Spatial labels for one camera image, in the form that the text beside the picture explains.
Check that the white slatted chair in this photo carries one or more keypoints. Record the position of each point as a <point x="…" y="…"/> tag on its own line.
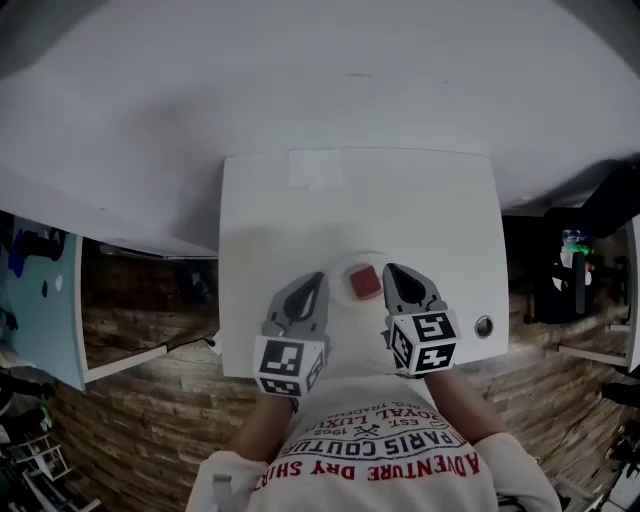
<point x="42" y="457"/>

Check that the white side desk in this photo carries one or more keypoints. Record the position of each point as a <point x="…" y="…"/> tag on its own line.
<point x="632" y="300"/>

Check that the person's right forearm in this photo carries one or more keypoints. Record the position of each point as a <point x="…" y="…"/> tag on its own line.
<point x="465" y="405"/>

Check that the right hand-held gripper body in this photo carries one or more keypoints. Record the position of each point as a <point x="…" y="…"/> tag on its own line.
<point x="425" y="345"/>

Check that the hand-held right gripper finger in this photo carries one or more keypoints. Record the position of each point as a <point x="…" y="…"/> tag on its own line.
<point x="430" y="297"/>
<point x="391" y="295"/>

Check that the person's left forearm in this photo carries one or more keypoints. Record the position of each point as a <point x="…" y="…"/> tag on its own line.
<point x="262" y="430"/>

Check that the black bag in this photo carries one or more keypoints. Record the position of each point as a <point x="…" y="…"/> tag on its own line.
<point x="195" y="285"/>

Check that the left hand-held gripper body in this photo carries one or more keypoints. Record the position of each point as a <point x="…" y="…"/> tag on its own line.
<point x="282" y="360"/>

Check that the red block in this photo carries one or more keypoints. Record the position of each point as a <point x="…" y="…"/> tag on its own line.
<point x="365" y="283"/>

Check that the small white item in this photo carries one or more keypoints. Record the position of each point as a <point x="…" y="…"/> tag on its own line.
<point x="59" y="282"/>

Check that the blue cloth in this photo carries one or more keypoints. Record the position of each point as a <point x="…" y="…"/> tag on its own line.
<point x="17" y="255"/>

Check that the white desk with grommet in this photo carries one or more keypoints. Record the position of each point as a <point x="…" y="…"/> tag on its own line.
<point x="400" y="215"/>

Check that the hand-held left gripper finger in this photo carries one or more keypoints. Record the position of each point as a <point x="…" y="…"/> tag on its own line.
<point x="322" y="315"/>
<point x="277" y="312"/>

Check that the black office chair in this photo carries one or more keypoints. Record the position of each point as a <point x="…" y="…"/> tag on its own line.
<point x="600" y="210"/>

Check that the black bottle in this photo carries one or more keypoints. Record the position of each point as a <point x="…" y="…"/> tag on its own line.
<point x="45" y="245"/>

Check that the person's printed white shirt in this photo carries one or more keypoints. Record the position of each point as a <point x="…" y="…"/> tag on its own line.
<point x="380" y="480"/>

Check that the white plate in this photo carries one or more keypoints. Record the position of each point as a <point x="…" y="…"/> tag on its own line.
<point x="341" y="285"/>

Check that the pile of small packets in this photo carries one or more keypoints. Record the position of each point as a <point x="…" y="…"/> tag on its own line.
<point x="575" y="245"/>

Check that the white table with clutter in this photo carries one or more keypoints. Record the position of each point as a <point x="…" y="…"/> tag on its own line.
<point x="55" y="325"/>

